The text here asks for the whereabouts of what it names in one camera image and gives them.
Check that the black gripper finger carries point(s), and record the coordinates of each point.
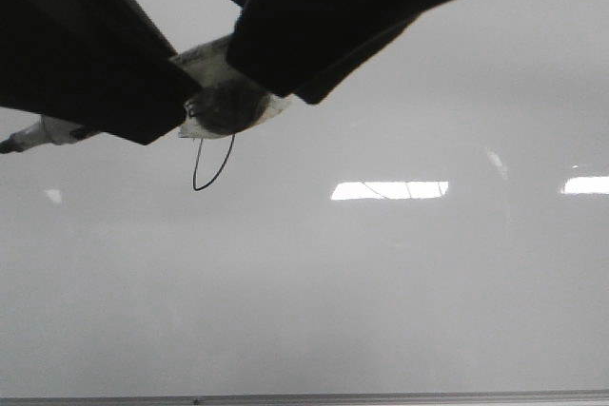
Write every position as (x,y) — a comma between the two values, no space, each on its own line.
(98,63)
(307,47)

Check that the white whiteboard marker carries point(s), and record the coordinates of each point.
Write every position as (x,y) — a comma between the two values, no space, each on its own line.
(228,103)

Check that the white glossy whiteboard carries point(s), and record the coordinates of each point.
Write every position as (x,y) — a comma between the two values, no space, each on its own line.
(439,223)

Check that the grey aluminium whiteboard frame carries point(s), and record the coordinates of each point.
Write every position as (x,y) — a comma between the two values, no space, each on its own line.
(569,397)

